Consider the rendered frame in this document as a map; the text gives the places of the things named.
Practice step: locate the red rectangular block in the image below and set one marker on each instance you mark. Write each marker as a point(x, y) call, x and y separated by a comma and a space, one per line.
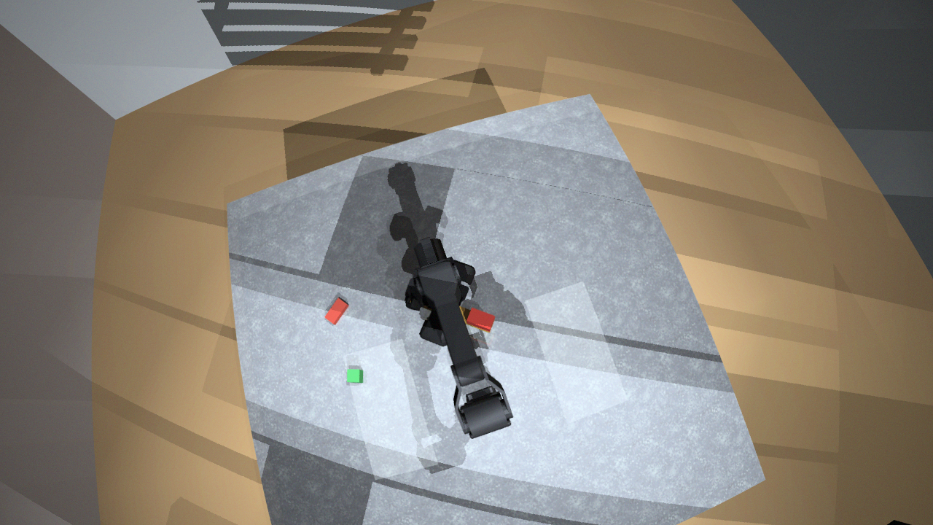
point(336, 311)

